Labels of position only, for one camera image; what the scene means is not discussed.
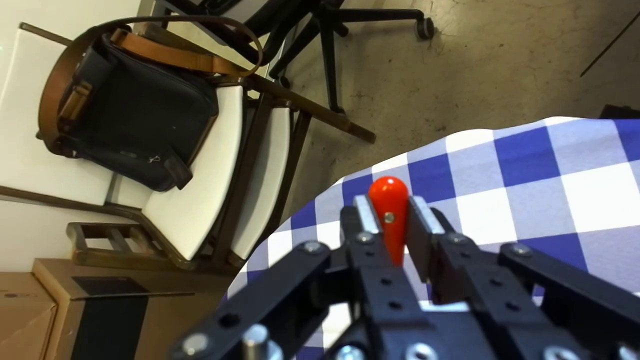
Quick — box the black bag brown strap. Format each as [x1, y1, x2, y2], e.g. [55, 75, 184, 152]
[36, 14, 268, 195]

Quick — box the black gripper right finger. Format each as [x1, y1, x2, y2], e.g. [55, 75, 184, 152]
[405, 195, 640, 360]

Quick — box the red handled spoon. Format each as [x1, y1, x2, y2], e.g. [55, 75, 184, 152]
[365, 173, 409, 270]

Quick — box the white wooden chair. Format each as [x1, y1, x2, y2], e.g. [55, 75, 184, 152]
[0, 18, 377, 272]

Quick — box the black office chair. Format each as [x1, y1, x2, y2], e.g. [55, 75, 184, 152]
[156, 0, 438, 116]

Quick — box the brown box black panel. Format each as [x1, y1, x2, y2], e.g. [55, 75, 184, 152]
[30, 256, 250, 360]

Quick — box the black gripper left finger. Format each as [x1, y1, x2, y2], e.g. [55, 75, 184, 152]
[169, 194, 428, 360]

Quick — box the large brown cardboard box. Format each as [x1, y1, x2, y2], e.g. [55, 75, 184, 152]
[0, 267, 60, 360]

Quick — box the thin black floor cable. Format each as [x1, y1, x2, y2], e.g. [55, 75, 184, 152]
[578, 10, 640, 78]

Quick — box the blue white checkered tablecloth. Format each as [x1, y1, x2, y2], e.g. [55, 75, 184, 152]
[225, 116, 640, 360]

